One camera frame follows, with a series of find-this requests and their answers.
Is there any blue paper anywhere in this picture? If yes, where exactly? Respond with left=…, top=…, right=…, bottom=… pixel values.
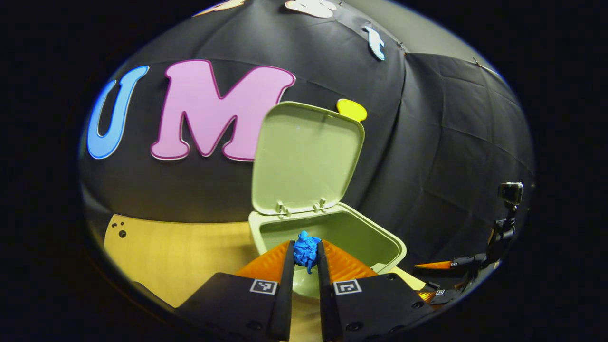
left=293, top=231, right=322, bottom=275

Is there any black backdrop cloth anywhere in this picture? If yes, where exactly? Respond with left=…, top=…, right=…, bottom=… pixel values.
left=78, top=0, right=536, bottom=269

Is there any wooden desktop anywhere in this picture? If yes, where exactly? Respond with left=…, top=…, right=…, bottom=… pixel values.
left=104, top=214, right=428, bottom=342

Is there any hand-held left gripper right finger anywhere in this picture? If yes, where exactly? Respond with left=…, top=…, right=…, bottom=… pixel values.
left=316, top=240, right=436, bottom=342

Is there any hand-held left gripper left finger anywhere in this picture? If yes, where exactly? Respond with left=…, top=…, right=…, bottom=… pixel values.
left=176, top=240, right=296, bottom=342

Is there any light green desktop garbage bin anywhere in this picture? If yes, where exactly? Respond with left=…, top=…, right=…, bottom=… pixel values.
left=248, top=101, right=408, bottom=300

